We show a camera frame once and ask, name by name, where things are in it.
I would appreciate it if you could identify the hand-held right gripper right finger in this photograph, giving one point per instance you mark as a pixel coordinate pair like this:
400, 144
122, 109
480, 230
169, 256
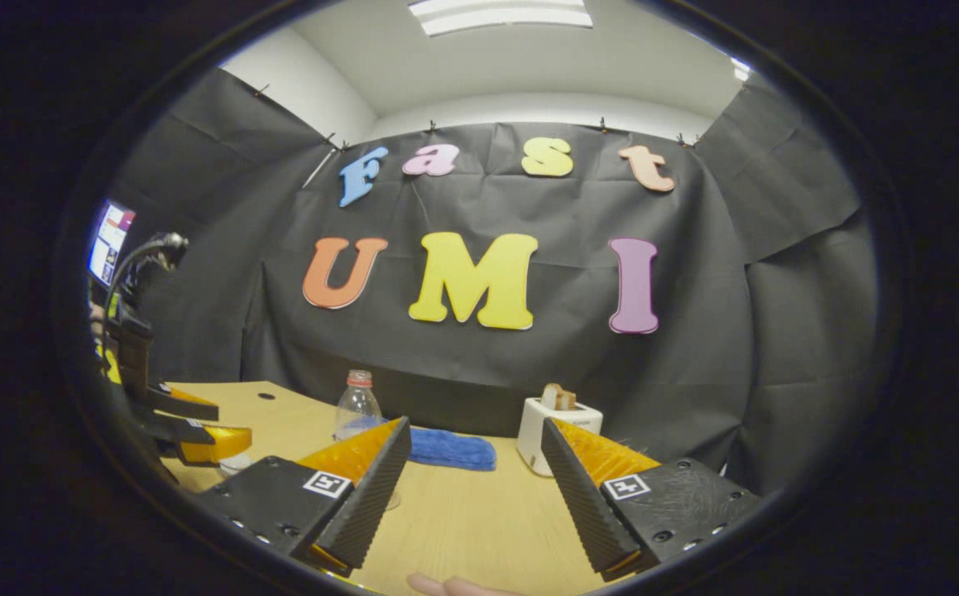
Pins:
582, 497

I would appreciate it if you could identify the white toaster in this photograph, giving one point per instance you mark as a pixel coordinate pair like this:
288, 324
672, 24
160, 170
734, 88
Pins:
533, 434

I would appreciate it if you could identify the ceiling light panel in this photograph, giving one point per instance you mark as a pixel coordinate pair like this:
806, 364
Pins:
500, 16

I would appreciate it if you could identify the computer monitor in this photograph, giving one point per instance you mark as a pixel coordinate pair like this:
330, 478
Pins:
111, 242

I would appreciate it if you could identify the toast slice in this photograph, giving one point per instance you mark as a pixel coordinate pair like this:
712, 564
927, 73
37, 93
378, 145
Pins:
559, 397

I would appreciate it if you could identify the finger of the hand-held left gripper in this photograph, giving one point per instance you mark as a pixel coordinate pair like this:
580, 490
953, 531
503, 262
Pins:
185, 407
169, 430

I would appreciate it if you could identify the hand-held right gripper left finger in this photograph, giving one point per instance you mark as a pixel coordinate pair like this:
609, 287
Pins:
367, 497

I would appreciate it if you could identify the blue towel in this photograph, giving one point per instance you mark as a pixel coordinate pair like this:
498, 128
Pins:
454, 449

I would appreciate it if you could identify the clear plastic water bottle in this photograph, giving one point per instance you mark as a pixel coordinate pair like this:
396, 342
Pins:
357, 410

